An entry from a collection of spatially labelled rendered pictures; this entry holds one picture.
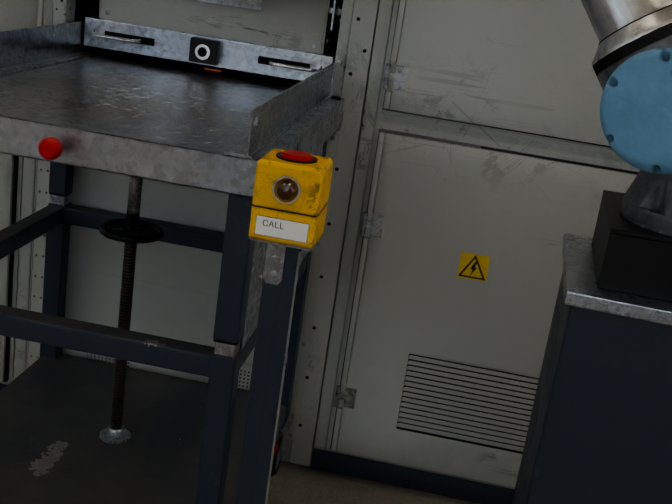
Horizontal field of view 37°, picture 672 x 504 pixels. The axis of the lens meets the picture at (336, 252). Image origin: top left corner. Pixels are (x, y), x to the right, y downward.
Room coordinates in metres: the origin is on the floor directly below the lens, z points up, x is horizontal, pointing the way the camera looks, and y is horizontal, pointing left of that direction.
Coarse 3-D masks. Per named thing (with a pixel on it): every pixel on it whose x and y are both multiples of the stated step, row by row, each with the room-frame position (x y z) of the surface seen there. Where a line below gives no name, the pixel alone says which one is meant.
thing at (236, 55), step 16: (96, 16) 2.18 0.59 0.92; (112, 32) 2.13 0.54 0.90; (128, 32) 2.13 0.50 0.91; (144, 32) 2.12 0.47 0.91; (160, 32) 2.12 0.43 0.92; (176, 32) 2.11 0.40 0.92; (112, 48) 2.13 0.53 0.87; (128, 48) 2.13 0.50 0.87; (144, 48) 2.12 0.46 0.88; (160, 48) 2.12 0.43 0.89; (176, 48) 2.11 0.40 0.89; (224, 48) 2.10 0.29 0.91; (240, 48) 2.10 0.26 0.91; (256, 48) 2.09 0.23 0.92; (272, 48) 2.09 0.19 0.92; (208, 64) 2.10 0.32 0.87; (224, 64) 2.10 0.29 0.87; (240, 64) 2.10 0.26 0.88; (256, 64) 2.09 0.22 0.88; (288, 64) 2.09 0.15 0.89; (304, 64) 2.08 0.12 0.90
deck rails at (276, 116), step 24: (72, 24) 2.09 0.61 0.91; (0, 48) 1.78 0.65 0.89; (24, 48) 1.88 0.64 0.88; (48, 48) 1.98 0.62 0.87; (72, 48) 2.10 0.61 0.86; (0, 72) 1.74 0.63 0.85; (288, 96) 1.61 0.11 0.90; (312, 96) 1.84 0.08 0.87; (264, 120) 1.45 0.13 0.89; (288, 120) 1.63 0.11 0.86; (240, 144) 1.43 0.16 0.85; (264, 144) 1.46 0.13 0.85
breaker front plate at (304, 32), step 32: (128, 0) 2.14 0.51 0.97; (160, 0) 2.13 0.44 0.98; (192, 0) 2.12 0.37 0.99; (224, 0) 2.11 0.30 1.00; (256, 0) 2.10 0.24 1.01; (288, 0) 2.10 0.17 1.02; (320, 0) 2.09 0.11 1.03; (192, 32) 2.12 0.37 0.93; (224, 32) 2.11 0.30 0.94; (256, 32) 2.11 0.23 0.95; (288, 32) 2.10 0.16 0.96; (320, 32) 2.09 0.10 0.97
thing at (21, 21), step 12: (0, 0) 2.04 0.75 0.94; (12, 0) 2.07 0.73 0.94; (24, 0) 2.09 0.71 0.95; (36, 0) 2.12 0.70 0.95; (48, 0) 2.11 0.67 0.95; (0, 12) 2.05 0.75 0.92; (12, 12) 2.07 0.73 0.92; (24, 12) 2.09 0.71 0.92; (36, 12) 2.12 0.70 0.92; (48, 12) 2.11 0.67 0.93; (0, 24) 2.05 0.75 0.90; (12, 24) 2.07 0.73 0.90; (24, 24) 2.09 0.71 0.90; (36, 24) 2.12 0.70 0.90; (48, 24) 2.11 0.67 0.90
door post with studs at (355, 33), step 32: (352, 0) 2.04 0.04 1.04; (352, 32) 2.04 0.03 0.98; (352, 64) 2.04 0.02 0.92; (352, 96) 2.04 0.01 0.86; (352, 128) 2.04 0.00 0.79; (352, 160) 2.03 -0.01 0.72; (320, 288) 2.04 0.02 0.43; (320, 320) 2.04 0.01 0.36; (320, 352) 2.04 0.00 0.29; (320, 384) 2.03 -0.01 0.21
